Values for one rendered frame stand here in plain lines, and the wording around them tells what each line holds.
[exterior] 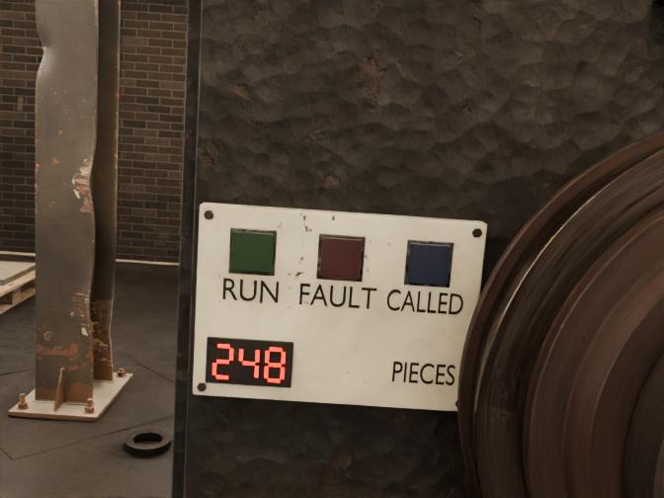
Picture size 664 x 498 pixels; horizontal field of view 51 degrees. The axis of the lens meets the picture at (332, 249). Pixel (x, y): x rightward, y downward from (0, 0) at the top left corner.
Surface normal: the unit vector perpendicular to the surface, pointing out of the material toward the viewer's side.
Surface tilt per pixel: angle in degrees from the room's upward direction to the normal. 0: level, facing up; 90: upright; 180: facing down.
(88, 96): 90
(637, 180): 90
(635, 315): 61
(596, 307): 90
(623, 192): 90
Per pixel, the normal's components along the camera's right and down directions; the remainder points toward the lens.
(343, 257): 0.00, 0.16
